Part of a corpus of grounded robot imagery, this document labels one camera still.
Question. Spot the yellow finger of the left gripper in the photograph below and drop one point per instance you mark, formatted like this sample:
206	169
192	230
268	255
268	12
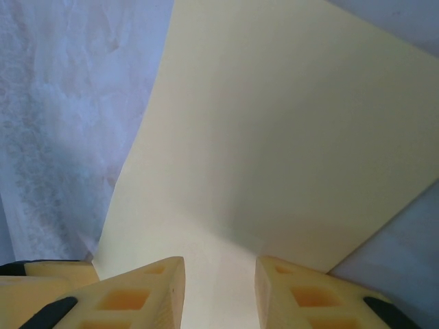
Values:
68	272
27	294

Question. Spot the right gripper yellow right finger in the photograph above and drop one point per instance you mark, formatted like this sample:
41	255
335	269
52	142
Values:
274	294

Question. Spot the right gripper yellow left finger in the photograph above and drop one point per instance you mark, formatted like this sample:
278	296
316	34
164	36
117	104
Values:
164	294

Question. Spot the yellow paper sheet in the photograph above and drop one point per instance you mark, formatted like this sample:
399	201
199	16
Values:
257	137

